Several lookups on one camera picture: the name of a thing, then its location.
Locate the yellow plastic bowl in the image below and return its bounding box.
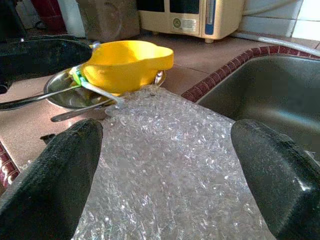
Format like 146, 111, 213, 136
81, 39, 175, 95

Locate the green steel utensil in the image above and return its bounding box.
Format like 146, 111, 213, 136
69, 63, 126, 110

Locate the clear bubble wrap sheet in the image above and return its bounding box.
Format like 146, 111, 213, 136
72, 84, 276, 240

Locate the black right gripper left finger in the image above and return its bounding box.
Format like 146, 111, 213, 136
0, 118, 104, 240

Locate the steel kitchen sink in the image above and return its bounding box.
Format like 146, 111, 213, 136
196, 53, 320, 161

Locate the beige water ionizer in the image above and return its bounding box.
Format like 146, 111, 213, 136
137, 0, 246, 44

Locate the small steel bowl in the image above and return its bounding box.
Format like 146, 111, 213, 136
43, 66, 167, 121

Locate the black electric kettle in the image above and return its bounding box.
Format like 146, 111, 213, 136
0, 0, 29, 44

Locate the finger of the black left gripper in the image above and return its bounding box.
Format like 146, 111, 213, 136
0, 35, 93, 87

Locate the brown filled jar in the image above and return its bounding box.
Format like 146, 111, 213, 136
76, 0, 141, 44

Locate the red plastic container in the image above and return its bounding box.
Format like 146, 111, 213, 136
30, 0, 67, 35

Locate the thin white drain hose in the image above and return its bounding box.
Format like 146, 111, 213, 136
231, 31, 320, 58

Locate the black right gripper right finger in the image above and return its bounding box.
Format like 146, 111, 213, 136
230, 118, 320, 240

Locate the long steel spoon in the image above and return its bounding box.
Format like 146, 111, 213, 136
0, 84, 84, 112

